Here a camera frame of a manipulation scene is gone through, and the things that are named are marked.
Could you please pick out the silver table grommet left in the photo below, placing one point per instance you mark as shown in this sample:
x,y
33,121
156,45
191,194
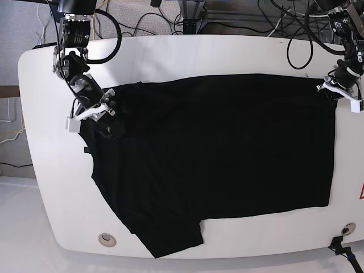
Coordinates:
x,y
107,240

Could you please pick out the black T-shirt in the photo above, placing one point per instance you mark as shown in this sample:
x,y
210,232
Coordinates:
x,y
212,147

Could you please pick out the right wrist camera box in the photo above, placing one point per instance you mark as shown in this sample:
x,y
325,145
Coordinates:
x,y
73,125

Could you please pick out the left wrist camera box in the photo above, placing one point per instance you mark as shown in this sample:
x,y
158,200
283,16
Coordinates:
x,y
356,106

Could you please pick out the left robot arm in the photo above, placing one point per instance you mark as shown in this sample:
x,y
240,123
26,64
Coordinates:
x,y
346,23

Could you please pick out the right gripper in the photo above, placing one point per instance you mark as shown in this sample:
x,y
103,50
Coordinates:
x,y
98,105

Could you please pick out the black clamp with cable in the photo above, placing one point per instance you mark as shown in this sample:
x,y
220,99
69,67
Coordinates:
x,y
338,249

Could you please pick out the silver table grommet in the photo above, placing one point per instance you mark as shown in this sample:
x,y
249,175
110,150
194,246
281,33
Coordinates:
x,y
107,240
348,229

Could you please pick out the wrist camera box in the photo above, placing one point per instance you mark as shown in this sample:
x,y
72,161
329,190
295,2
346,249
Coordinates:
x,y
73,125
356,106

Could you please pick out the red warning triangle sticker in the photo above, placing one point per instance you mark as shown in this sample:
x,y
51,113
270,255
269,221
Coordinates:
x,y
361,197

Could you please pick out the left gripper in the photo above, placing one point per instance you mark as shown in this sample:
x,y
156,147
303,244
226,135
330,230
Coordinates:
x,y
345,75

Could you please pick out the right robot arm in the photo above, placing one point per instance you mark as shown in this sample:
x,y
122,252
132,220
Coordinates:
x,y
72,64

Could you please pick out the metal frame post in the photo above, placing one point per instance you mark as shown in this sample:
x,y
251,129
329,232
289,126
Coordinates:
x,y
193,16

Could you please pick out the silver table grommet right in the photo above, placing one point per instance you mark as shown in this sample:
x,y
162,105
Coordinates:
x,y
348,229

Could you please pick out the black flat bar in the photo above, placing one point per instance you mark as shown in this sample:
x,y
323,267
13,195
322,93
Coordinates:
x,y
45,45

